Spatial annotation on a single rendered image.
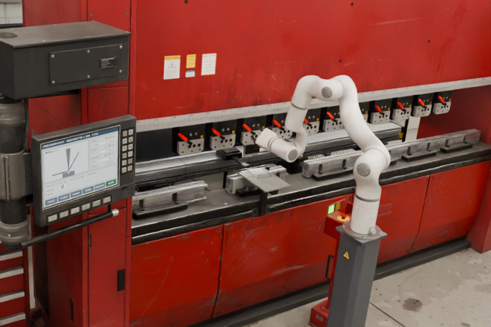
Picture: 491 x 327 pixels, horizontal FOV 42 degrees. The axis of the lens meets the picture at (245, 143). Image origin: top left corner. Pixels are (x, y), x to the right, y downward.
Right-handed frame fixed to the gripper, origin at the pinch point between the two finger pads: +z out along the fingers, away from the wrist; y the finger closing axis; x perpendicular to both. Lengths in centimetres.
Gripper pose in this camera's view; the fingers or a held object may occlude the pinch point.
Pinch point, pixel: (257, 133)
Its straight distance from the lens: 343.9
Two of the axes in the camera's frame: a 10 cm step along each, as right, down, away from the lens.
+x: 5.9, 4.9, 6.5
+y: -5.9, 8.0, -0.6
